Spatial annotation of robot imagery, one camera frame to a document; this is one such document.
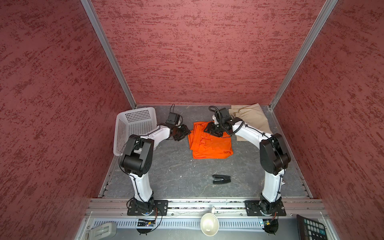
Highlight black clip on table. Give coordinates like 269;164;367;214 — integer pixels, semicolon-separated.
212;174;231;185

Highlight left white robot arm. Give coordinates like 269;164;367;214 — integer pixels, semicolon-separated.
119;124;191;215

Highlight white plastic laundry basket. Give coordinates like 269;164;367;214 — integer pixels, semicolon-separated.
113;107;157;156

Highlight orange shorts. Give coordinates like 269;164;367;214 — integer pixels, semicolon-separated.
188;122;234;160

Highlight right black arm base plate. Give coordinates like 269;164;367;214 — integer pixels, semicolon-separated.
244;199;287;217

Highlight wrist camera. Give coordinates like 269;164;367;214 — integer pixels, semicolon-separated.
217;108;232;123
166;112;181;126

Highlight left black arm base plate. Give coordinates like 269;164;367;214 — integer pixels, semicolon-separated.
127;199;169;217

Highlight grey device on rail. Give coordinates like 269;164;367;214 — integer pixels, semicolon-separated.
83;222;117;240

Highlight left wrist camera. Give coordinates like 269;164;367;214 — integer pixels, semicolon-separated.
166;112;181;126

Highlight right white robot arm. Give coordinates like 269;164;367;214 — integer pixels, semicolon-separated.
204;118;291;216

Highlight beige drawstring shorts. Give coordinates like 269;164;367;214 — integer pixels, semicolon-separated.
229;104;272;146

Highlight black calculator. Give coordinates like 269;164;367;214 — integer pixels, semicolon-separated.
297;215;328;240

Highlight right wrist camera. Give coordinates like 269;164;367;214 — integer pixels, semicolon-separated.
217;108;232;123

